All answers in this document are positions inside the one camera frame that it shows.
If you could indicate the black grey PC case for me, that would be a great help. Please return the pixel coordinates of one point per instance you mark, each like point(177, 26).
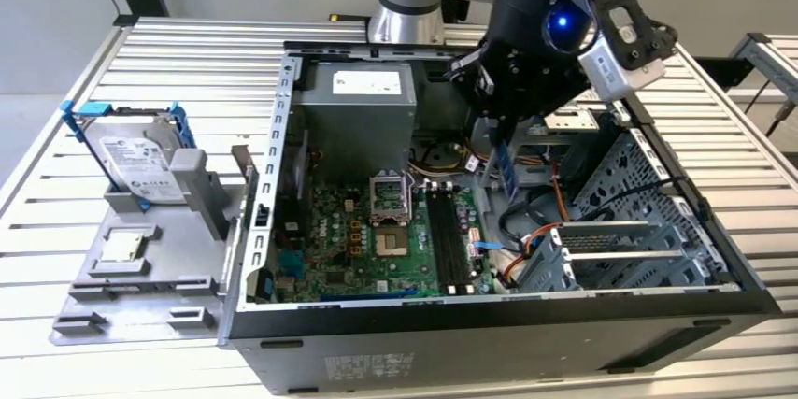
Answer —
point(436, 361)

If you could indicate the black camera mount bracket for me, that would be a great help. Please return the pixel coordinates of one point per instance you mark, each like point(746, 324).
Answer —
point(648, 39)

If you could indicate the hard disk in blue carrier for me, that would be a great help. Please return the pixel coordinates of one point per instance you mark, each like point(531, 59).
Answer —
point(133, 161)

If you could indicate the grey parts rack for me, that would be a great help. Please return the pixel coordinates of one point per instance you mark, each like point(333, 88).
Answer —
point(156, 259)

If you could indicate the green motherboard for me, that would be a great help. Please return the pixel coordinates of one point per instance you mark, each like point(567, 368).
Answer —
point(336, 268)

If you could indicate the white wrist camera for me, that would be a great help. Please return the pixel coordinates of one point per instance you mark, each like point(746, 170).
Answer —
point(614, 74)

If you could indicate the black case fan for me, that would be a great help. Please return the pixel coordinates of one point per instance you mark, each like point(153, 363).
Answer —
point(289, 193)

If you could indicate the thin metal locking lever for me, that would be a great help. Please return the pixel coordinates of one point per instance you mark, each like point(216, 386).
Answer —
point(411, 181)

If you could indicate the grey power supply unit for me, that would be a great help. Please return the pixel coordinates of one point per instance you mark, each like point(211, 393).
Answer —
point(355, 137)

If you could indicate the silver CPU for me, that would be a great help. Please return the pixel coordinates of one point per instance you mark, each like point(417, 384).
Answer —
point(124, 245)

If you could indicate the metal drive cage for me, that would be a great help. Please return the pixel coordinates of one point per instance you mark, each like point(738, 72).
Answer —
point(623, 240)

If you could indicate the aluminium side table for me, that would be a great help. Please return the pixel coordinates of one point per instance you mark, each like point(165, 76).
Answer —
point(772, 58)

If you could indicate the CPU socket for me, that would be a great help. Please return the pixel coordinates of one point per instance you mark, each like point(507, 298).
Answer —
point(392, 242)

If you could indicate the green RAM stick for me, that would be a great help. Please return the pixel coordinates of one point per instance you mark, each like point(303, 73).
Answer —
point(506, 170)

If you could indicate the black yellow tool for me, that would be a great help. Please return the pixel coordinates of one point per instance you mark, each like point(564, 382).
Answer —
point(345, 18)

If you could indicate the small grey wrist camera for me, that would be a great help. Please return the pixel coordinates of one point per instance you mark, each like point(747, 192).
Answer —
point(622, 23)

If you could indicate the black RAM slot white clips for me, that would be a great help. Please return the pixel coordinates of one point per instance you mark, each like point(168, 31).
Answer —
point(456, 240)
point(439, 240)

